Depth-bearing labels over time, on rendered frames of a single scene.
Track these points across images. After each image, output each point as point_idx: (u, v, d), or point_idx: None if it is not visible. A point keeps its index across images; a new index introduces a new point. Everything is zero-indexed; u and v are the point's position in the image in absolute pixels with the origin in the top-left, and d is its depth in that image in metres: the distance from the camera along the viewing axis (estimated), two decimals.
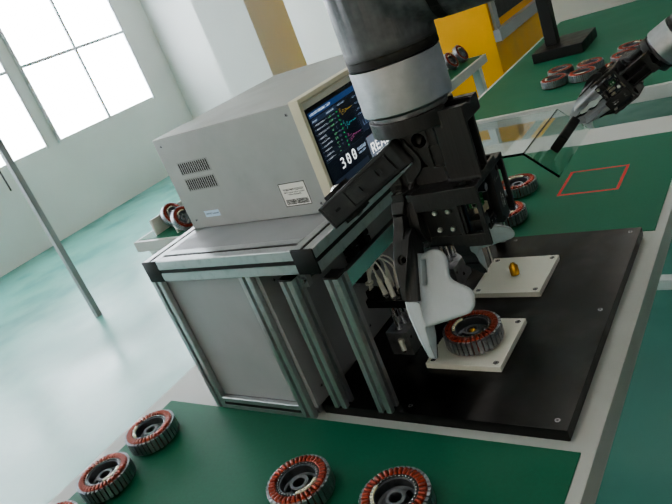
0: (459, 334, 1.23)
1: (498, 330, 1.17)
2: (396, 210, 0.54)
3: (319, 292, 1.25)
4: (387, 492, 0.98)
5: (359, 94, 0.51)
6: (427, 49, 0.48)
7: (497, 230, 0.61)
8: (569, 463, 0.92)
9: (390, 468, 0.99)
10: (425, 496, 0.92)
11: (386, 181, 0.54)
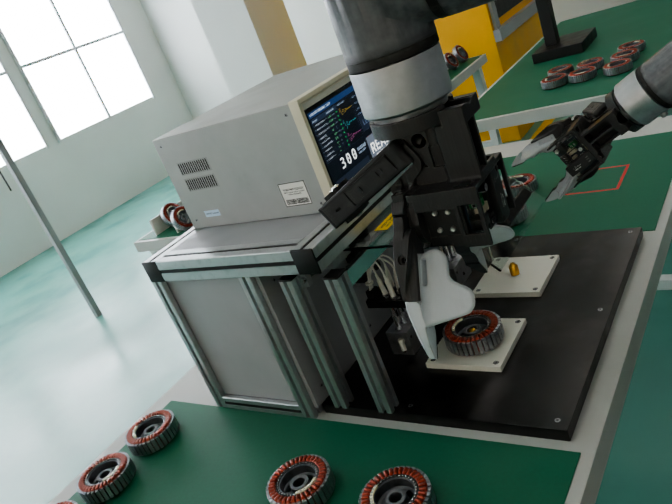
0: (459, 334, 1.23)
1: (498, 330, 1.17)
2: (396, 210, 0.54)
3: (319, 292, 1.25)
4: (387, 492, 0.98)
5: (359, 94, 0.51)
6: (427, 49, 0.48)
7: (497, 230, 0.61)
8: (569, 463, 0.92)
9: (390, 468, 0.99)
10: (425, 496, 0.92)
11: (386, 181, 0.54)
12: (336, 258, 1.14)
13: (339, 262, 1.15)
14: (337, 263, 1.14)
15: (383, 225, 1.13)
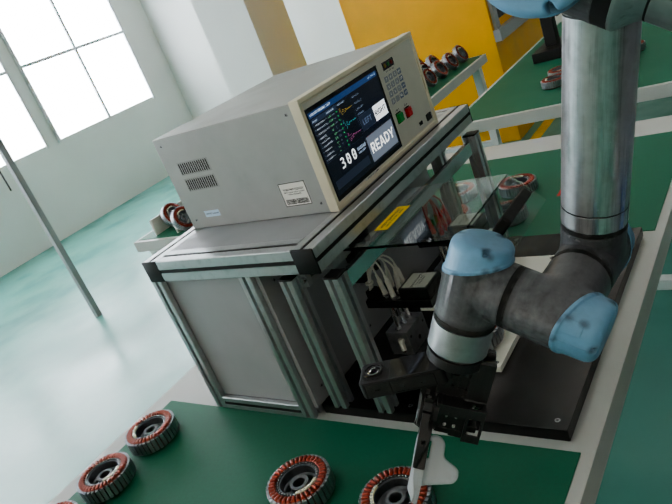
0: None
1: (498, 330, 1.17)
2: (426, 408, 0.80)
3: (319, 292, 1.25)
4: (387, 492, 0.98)
5: (442, 340, 0.76)
6: (493, 331, 0.77)
7: None
8: (569, 463, 0.92)
9: (390, 468, 0.99)
10: (425, 496, 0.92)
11: (424, 387, 0.81)
12: (336, 258, 1.14)
13: (339, 262, 1.15)
14: (337, 263, 1.14)
15: (383, 225, 1.13)
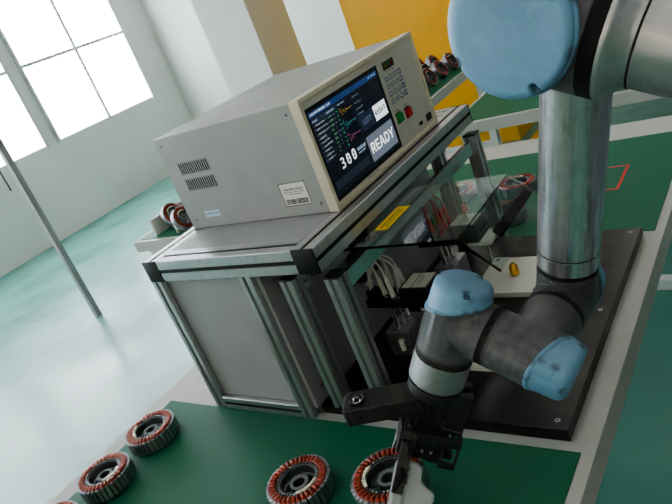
0: None
1: None
2: (406, 436, 0.85)
3: (319, 292, 1.25)
4: (380, 473, 0.96)
5: (422, 374, 0.81)
6: (470, 365, 0.81)
7: None
8: (569, 463, 0.92)
9: (383, 449, 0.97)
10: None
11: (404, 416, 0.85)
12: (336, 258, 1.14)
13: (339, 262, 1.15)
14: (337, 263, 1.14)
15: (383, 225, 1.13)
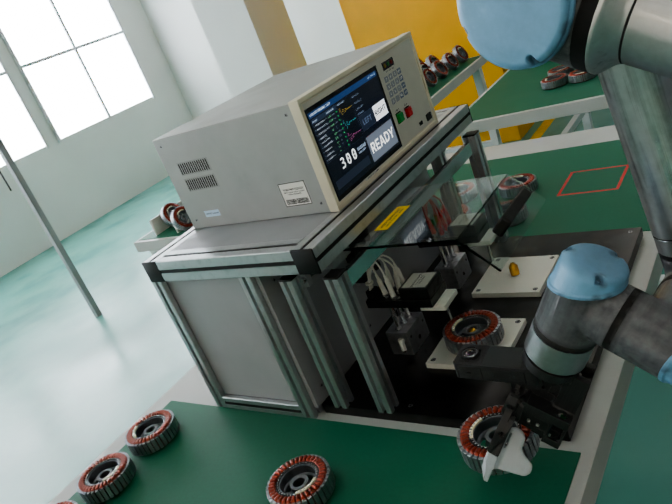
0: (459, 334, 1.23)
1: (498, 330, 1.17)
2: (511, 402, 0.82)
3: (319, 292, 1.25)
4: (492, 428, 0.95)
5: (534, 346, 0.76)
6: (591, 350, 0.74)
7: None
8: (569, 463, 0.92)
9: (501, 405, 0.95)
10: (523, 441, 0.87)
11: (513, 382, 0.82)
12: (336, 258, 1.14)
13: (339, 262, 1.15)
14: (337, 263, 1.14)
15: (383, 225, 1.13)
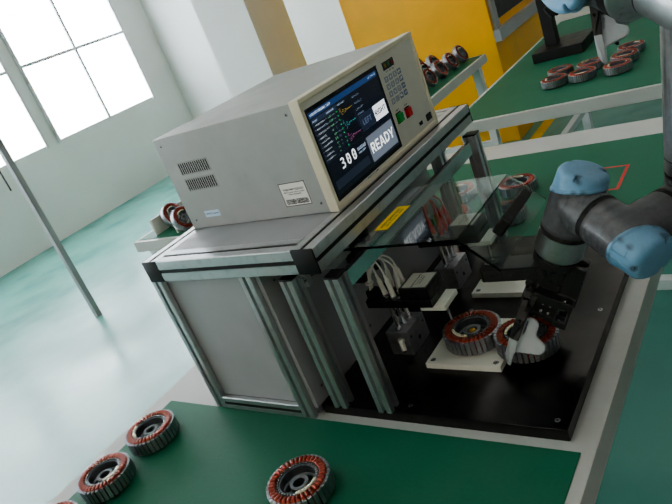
0: None
1: (493, 313, 1.23)
2: (526, 295, 1.05)
3: (319, 292, 1.25)
4: (525, 331, 1.16)
5: (542, 244, 0.99)
6: (585, 242, 0.97)
7: None
8: (569, 463, 0.92)
9: (536, 315, 1.16)
10: (545, 341, 1.08)
11: (527, 279, 1.04)
12: (336, 258, 1.14)
13: (339, 262, 1.15)
14: (337, 263, 1.14)
15: (383, 225, 1.13)
